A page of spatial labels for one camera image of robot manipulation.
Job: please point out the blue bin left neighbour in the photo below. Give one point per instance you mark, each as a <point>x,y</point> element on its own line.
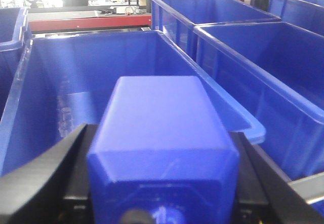
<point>15,31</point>

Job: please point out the blue bin right neighbour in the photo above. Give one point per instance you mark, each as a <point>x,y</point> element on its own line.
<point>275,71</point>

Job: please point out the blue bin neighbour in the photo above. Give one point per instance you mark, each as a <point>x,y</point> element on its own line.
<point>15,31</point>
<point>275,71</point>

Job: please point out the blue target bin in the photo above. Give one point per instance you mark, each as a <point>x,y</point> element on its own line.
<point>64,81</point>

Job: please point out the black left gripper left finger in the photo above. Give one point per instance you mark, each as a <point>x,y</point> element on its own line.
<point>53,187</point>

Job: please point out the blue bin far right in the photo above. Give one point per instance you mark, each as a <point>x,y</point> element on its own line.
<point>307,14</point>

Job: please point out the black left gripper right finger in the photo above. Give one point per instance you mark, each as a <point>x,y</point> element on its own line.
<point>265,194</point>

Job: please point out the blue bin rear right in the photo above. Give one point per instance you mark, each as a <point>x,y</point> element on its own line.
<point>178,18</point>

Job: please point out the blue rectangular bottle part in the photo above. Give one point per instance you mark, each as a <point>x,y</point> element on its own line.
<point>161,148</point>

